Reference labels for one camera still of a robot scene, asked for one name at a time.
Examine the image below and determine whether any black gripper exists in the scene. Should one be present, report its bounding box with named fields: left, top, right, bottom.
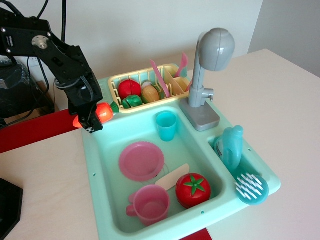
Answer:
left=54, top=71, right=104, bottom=135

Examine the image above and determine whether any orange toy carrot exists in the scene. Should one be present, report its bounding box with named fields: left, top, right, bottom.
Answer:
left=72, top=102, right=120, bottom=128

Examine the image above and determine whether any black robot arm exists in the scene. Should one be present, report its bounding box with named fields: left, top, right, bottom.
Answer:
left=0, top=0, right=103, bottom=133

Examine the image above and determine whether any pink plastic plate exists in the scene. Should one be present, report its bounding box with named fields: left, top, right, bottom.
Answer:
left=118, top=141, right=165, bottom=182

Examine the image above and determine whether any green toy vegetable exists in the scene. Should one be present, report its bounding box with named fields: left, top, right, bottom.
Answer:
left=122, top=95, right=143, bottom=109

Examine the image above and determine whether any yellow dish rack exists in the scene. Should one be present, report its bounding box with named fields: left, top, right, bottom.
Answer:
left=107, top=64, right=191, bottom=114

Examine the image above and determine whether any red toy apple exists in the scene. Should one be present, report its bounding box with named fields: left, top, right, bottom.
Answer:
left=118, top=79, right=142, bottom=99

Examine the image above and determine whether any yellow toy corn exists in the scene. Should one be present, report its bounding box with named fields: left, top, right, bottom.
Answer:
left=141, top=82, right=161, bottom=104

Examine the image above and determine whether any black bag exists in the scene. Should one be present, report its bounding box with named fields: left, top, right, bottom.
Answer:
left=0, top=58, right=55, bottom=119

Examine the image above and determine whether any teal plastic cup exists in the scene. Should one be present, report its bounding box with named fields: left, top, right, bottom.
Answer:
left=155, top=111, right=177, bottom=142

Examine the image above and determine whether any pink toy utensil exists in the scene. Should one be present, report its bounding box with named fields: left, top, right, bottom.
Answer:
left=149, top=59, right=171, bottom=98

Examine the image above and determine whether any mint green toy sink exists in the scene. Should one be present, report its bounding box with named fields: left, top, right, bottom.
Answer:
left=76, top=63, right=282, bottom=240

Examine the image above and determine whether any pink and teal spatula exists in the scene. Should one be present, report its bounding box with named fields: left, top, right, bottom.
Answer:
left=174, top=52, right=189, bottom=78

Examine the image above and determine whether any pink plastic mug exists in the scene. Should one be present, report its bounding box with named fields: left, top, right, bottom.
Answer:
left=126, top=184, right=171, bottom=226

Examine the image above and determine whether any red toy tomato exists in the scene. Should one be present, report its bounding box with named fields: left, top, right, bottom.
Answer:
left=175, top=173, right=212, bottom=209

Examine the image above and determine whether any teal detergent bottle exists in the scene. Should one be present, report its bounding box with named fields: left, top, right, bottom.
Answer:
left=213, top=125, right=244, bottom=173

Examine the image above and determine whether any grey toy faucet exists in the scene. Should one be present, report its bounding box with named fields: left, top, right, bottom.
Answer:
left=179, top=27, right=236, bottom=132

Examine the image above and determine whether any teal dish brush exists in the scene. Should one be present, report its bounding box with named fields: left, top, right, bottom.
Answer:
left=235, top=172, right=269, bottom=205

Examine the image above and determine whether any white wall outlet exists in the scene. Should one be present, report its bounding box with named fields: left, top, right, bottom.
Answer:
left=26, top=57, right=45, bottom=68

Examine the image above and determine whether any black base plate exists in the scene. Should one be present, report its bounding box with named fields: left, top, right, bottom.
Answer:
left=0, top=178, right=24, bottom=240

